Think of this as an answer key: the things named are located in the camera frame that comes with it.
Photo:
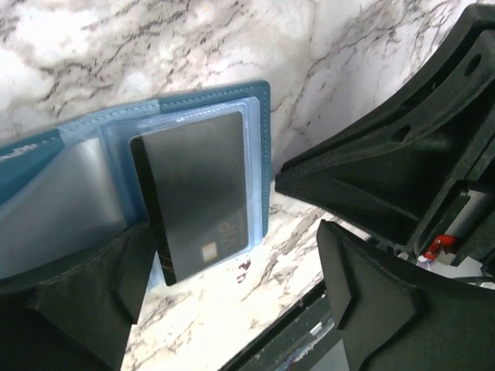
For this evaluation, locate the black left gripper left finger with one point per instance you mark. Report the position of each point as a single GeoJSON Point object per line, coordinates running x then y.
{"type": "Point", "coordinates": [76, 313]}

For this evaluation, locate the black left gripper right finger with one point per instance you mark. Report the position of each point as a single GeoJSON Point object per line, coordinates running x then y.
{"type": "Point", "coordinates": [393, 315]}

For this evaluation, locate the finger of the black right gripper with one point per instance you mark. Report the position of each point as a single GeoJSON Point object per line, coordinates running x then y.
{"type": "Point", "coordinates": [394, 172]}

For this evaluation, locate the blue leather card holder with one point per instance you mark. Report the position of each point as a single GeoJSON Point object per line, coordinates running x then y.
{"type": "Point", "coordinates": [70, 187]}

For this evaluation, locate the silver credit card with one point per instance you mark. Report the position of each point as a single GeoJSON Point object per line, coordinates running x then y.
{"type": "Point", "coordinates": [192, 179]}

